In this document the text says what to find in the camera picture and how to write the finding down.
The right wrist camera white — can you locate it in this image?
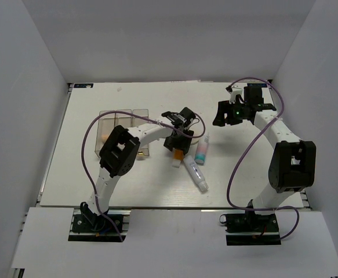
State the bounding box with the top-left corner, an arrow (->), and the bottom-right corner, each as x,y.
226,85 -> 243,104

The pink teal spray bottle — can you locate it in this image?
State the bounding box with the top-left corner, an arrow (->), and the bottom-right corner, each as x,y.
194,133 -> 209,165

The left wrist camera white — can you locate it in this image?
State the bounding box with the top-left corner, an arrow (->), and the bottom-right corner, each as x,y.
161,107 -> 196,130

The orange tube white cap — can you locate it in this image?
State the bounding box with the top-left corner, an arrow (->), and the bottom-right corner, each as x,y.
172,149 -> 184,168

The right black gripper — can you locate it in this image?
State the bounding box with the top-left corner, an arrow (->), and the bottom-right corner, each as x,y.
213,99 -> 249,127

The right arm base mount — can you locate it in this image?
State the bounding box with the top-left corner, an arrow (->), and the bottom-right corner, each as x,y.
219,202 -> 281,246

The middle clear organizer bin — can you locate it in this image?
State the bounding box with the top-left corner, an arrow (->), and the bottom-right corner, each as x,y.
114,109 -> 132,129

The beige makeup sponge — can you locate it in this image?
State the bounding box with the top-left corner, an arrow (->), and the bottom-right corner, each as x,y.
101,134 -> 109,142

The round white powder puff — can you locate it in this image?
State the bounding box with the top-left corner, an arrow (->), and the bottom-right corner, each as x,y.
190,138 -> 200,145

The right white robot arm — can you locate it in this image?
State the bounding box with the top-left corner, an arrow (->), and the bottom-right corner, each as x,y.
213,85 -> 317,231

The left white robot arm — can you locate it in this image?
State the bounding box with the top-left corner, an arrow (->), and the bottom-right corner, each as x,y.
80,107 -> 196,231

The left clear organizer bin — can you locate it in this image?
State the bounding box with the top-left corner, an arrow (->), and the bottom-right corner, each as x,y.
95,113 -> 115,158

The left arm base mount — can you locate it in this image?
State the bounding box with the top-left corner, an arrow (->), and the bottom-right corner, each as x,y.
68,202 -> 130,243

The white bottle blue print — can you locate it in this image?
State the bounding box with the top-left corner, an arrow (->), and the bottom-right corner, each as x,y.
183,155 -> 208,193

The right clear organizer bin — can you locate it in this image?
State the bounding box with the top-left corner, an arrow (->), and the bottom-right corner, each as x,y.
132,109 -> 150,160

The clear organizer bin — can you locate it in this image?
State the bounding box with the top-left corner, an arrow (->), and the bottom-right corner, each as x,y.
132,109 -> 150,160
95,113 -> 115,158
114,109 -> 132,129

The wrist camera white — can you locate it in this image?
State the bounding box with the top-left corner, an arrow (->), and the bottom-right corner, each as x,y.
226,85 -> 243,104
161,107 -> 196,130

